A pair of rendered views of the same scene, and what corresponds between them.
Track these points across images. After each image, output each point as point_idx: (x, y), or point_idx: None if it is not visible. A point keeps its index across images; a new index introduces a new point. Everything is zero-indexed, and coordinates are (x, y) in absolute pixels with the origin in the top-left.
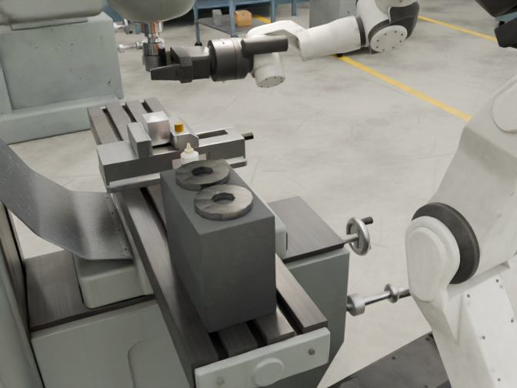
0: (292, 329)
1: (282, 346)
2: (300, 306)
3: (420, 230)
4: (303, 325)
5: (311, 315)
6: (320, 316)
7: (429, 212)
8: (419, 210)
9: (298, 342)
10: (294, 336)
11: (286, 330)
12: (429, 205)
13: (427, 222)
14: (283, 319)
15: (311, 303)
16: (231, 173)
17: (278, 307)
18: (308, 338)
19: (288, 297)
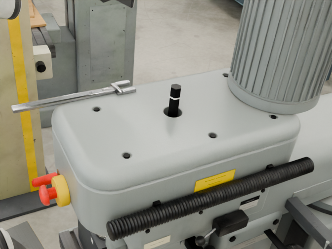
0: (73, 229)
1: (77, 226)
2: (68, 239)
3: (10, 236)
4: (68, 230)
5: (64, 235)
6: (61, 234)
7: (2, 238)
8: (4, 246)
9: (71, 228)
10: (72, 234)
11: (75, 228)
12: (0, 240)
13: (6, 233)
14: (76, 233)
15: (63, 241)
16: (94, 234)
17: (77, 239)
18: (67, 229)
19: (72, 244)
